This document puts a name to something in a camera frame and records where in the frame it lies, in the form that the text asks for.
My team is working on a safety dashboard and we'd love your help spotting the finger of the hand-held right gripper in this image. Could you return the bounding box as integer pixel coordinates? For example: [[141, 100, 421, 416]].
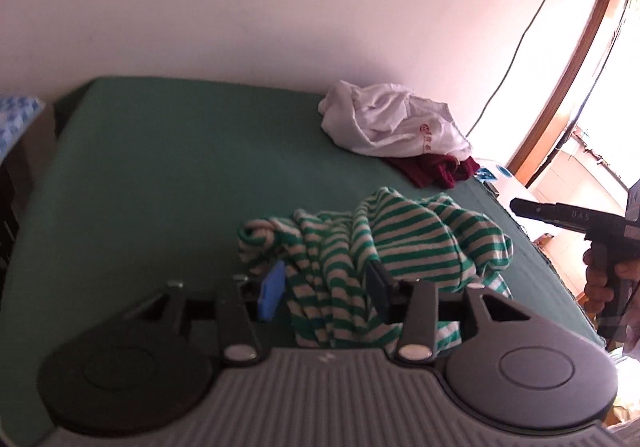
[[510, 197, 588, 227]]

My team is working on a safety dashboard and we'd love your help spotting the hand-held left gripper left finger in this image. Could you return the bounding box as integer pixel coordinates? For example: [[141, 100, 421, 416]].
[[117, 259, 287, 368]]

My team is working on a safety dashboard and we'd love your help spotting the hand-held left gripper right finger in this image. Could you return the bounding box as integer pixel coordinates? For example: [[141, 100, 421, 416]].
[[365, 259, 548, 362]]

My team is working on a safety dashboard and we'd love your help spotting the green white striped shirt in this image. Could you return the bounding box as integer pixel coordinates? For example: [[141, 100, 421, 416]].
[[236, 187, 515, 350]]

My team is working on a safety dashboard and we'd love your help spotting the person's right hand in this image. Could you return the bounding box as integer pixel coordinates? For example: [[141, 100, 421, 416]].
[[584, 247, 640, 315]]

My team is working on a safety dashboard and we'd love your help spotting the white desk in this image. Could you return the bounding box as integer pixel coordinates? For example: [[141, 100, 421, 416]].
[[472, 157, 533, 215]]

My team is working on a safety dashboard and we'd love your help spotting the dark red garment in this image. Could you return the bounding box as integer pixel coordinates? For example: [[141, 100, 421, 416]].
[[382, 153, 480, 189]]

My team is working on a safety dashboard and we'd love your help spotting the white garment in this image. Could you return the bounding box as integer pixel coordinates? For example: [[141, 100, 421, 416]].
[[317, 80, 474, 161]]

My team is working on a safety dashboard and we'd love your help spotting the green table cloth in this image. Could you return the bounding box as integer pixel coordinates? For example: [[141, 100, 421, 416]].
[[7, 76, 606, 447]]

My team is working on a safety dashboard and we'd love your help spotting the blue patterned cloth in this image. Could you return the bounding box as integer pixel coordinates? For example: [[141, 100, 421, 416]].
[[0, 96, 46, 163]]

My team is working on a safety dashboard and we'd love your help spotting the wooden balcony door frame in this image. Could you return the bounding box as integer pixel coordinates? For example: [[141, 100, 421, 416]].
[[505, 0, 640, 188]]

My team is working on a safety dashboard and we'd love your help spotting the grey wall cable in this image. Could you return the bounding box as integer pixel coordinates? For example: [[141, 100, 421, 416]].
[[467, 0, 559, 138]]

